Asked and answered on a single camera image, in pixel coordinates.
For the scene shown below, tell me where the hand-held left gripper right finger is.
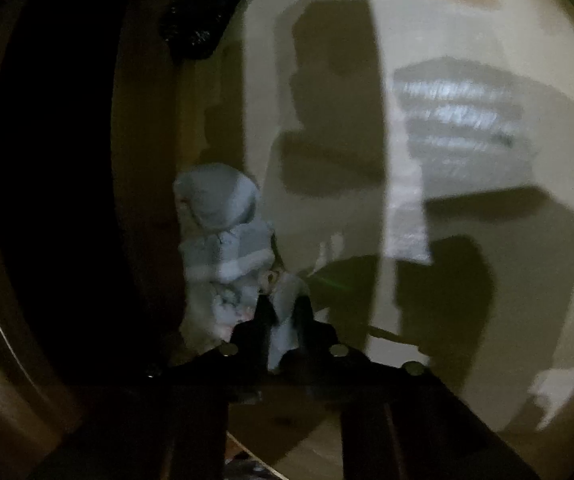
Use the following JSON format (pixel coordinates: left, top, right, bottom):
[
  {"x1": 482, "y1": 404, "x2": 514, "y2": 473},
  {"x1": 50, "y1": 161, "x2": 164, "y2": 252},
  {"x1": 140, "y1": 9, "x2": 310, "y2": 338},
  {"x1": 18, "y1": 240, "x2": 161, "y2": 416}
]
[{"x1": 292, "y1": 296, "x2": 538, "y2": 480}]

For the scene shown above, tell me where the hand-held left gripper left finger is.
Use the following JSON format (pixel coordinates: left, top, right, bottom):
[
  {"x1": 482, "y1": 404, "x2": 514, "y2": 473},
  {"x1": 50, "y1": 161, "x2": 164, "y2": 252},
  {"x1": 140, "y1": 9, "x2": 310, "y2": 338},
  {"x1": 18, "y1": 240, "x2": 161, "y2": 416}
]
[{"x1": 27, "y1": 294, "x2": 278, "y2": 480}]

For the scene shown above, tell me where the light blue sock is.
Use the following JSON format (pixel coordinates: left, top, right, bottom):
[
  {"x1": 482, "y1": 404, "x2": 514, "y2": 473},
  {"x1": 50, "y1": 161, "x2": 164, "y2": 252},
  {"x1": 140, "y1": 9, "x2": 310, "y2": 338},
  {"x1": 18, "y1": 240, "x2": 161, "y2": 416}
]
[{"x1": 179, "y1": 220, "x2": 275, "y2": 286}]

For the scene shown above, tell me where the blue-grey sock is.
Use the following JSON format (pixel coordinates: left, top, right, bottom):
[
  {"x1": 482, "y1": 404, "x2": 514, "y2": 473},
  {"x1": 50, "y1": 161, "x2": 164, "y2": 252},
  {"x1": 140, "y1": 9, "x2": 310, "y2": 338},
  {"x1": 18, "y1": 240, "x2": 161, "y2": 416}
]
[{"x1": 173, "y1": 162, "x2": 260, "y2": 233}]

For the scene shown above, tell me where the wooden drawer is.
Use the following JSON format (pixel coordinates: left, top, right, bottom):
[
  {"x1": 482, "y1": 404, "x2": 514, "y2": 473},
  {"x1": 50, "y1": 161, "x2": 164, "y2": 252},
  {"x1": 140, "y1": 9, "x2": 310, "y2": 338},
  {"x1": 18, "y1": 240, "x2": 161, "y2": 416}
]
[{"x1": 112, "y1": 0, "x2": 574, "y2": 480}]

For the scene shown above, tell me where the black cloth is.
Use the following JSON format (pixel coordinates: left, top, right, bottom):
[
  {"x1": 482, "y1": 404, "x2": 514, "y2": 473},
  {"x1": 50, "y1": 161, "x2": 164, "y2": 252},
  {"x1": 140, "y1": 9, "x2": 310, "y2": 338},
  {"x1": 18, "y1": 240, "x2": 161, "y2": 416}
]
[{"x1": 157, "y1": 0, "x2": 268, "y2": 63}]

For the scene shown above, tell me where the white drawer liner paper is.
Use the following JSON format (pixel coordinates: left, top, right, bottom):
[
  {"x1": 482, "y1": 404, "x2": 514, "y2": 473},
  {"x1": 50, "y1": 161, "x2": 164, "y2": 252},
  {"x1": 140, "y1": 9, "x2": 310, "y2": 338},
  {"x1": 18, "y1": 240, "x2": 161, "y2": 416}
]
[{"x1": 207, "y1": 0, "x2": 574, "y2": 480}]

